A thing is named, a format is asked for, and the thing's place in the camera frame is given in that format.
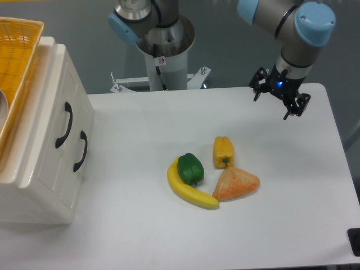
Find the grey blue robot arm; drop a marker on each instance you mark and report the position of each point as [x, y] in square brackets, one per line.
[303, 29]

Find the yellow bell pepper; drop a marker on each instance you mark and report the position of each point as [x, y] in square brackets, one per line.
[223, 153]

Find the yellow woven basket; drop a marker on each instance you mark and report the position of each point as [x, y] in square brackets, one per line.
[19, 42]

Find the black corner object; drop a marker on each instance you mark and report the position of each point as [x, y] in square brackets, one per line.
[354, 239]

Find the black drawer handle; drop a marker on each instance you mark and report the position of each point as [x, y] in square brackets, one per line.
[62, 139]
[83, 149]

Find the white drawer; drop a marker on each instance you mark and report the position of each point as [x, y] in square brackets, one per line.
[47, 164]

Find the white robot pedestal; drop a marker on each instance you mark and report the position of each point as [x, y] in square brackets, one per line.
[166, 57]

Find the orange triangular sandwich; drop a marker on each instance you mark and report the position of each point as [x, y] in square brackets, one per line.
[234, 183]

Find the yellow banana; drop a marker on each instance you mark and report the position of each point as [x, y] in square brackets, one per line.
[187, 192]

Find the white drawer cabinet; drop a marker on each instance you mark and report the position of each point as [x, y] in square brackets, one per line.
[35, 204]

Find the metal bowl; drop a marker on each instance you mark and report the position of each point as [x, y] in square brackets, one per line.
[4, 110]

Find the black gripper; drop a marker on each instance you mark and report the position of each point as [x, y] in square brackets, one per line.
[279, 85]

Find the green bell pepper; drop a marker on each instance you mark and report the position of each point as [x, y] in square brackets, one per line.
[190, 169]

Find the black top drawer handle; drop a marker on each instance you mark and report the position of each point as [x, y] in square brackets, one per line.
[62, 139]

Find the black lower drawer handle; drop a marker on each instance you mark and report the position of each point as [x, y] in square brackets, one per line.
[83, 149]

